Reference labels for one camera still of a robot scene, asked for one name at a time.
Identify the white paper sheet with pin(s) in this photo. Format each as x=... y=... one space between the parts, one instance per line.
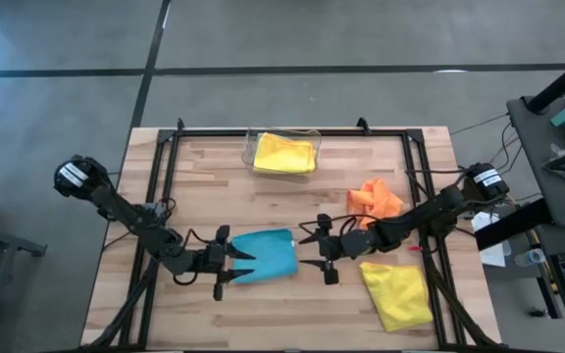
x=496 y=255

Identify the orange microfiber towel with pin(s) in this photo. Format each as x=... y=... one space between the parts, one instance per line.
x=375 y=198

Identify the small black floor object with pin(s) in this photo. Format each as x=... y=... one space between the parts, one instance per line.
x=537 y=312

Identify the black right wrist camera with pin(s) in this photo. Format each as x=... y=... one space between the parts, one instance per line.
x=341 y=244

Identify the teal box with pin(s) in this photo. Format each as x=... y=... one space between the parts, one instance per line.
x=564 y=116

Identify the black clamp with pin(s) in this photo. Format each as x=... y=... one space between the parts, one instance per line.
x=180 y=125
x=362 y=125

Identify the blue microfiber towel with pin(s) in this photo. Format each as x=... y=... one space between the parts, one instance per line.
x=270 y=255

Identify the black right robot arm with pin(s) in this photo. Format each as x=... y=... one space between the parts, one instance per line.
x=429 y=211

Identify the clear plastic bottle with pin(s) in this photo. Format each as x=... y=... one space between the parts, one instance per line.
x=532 y=257

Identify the black pole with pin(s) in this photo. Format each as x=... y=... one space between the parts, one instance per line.
x=564 y=81

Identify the yellow microfiber towel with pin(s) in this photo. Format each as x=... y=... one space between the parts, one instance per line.
x=395 y=294
x=285 y=154

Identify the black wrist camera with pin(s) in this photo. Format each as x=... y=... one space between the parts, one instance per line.
x=341 y=244
x=214 y=259

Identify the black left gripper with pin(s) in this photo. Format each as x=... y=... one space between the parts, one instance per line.
x=211 y=260

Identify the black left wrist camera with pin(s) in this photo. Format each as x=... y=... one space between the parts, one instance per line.
x=214 y=259

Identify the clear plastic bin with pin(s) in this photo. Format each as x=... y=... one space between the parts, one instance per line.
x=247 y=147

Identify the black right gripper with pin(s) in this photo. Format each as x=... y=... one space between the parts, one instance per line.
x=341 y=245

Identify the grey side table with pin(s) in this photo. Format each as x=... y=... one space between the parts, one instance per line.
x=532 y=162

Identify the black aluminium frame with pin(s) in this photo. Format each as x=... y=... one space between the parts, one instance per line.
x=214 y=133

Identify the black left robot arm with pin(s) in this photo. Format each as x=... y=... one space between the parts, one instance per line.
x=135 y=220

